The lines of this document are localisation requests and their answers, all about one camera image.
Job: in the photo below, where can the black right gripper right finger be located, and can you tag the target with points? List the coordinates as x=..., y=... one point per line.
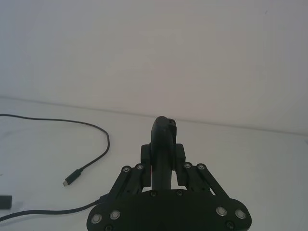
x=192, y=175

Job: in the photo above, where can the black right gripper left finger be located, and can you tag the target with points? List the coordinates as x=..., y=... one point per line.
x=160, y=149

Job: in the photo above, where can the white table cloth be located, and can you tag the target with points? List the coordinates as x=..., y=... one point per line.
x=240, y=163

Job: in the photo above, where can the small black box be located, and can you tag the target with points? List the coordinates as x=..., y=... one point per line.
x=5, y=202

